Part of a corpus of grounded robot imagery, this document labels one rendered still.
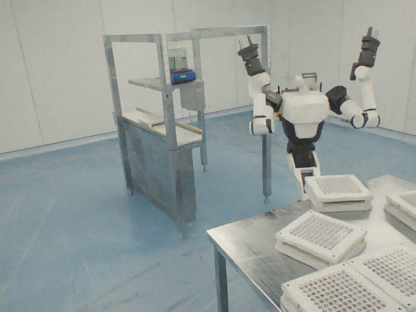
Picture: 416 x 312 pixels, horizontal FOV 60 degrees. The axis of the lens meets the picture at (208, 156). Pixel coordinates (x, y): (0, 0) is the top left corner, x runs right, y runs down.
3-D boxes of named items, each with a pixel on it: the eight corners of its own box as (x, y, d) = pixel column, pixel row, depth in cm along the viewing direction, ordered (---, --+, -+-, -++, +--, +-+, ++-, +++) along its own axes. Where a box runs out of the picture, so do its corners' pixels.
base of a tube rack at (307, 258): (366, 245, 138) (366, 240, 137) (334, 277, 123) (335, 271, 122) (309, 223, 155) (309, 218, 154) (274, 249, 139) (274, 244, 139)
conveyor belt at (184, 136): (202, 141, 298) (201, 135, 297) (175, 148, 285) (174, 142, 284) (135, 114, 405) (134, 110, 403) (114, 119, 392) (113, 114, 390)
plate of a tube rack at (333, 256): (367, 234, 136) (368, 229, 136) (335, 264, 121) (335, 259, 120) (309, 213, 153) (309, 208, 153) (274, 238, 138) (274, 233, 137)
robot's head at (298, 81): (293, 90, 222) (294, 75, 219) (310, 88, 222) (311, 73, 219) (296, 91, 216) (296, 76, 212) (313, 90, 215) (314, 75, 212)
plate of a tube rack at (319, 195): (373, 199, 161) (374, 195, 160) (318, 202, 162) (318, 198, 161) (353, 177, 184) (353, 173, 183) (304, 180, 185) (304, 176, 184)
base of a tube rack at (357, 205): (372, 209, 163) (372, 205, 162) (317, 212, 163) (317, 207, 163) (352, 186, 186) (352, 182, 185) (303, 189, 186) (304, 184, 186)
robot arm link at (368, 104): (363, 90, 196) (368, 124, 193) (377, 90, 199) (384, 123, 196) (349, 96, 206) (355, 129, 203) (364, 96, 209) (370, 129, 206)
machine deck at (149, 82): (204, 85, 284) (203, 80, 283) (161, 93, 265) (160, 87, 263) (166, 78, 333) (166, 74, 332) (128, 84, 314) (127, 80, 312)
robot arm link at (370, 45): (386, 41, 201) (381, 63, 202) (370, 43, 209) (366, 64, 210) (372, 34, 194) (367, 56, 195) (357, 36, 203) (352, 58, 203)
